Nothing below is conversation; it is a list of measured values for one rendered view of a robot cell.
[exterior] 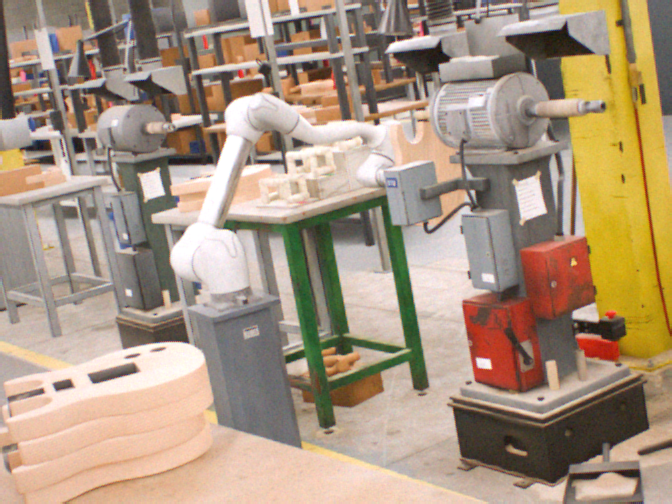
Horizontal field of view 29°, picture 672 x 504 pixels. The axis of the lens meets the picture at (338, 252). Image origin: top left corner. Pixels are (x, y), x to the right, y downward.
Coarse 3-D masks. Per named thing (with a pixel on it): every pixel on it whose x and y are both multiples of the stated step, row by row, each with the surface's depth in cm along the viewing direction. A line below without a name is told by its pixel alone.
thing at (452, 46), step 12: (444, 36) 462; (456, 36) 465; (396, 48) 480; (408, 48) 473; (420, 48) 466; (432, 48) 493; (444, 48) 462; (456, 48) 465; (468, 48) 468; (408, 60) 490; (420, 60) 494; (432, 60) 495; (444, 60) 489; (420, 72) 494; (432, 72) 497
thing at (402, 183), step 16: (416, 160) 461; (432, 160) 454; (384, 176) 453; (400, 176) 446; (416, 176) 450; (432, 176) 454; (400, 192) 448; (416, 192) 450; (400, 208) 450; (416, 208) 450; (432, 208) 454; (400, 224) 453
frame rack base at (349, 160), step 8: (336, 152) 547; (344, 152) 543; (352, 152) 546; (360, 152) 548; (368, 152) 551; (320, 160) 557; (336, 160) 548; (344, 160) 544; (352, 160) 546; (360, 160) 549; (344, 168) 545; (352, 168) 546; (352, 176) 546; (352, 184) 547; (360, 184) 549
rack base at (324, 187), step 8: (304, 176) 550; (312, 176) 546; (320, 176) 541; (328, 176) 539; (336, 176) 541; (344, 176) 544; (296, 184) 548; (312, 184) 538; (320, 184) 537; (328, 184) 539; (336, 184) 542; (344, 184) 544; (296, 192) 549; (312, 192) 540; (320, 192) 537; (328, 192) 539; (336, 192) 542; (344, 192) 544; (320, 200) 537
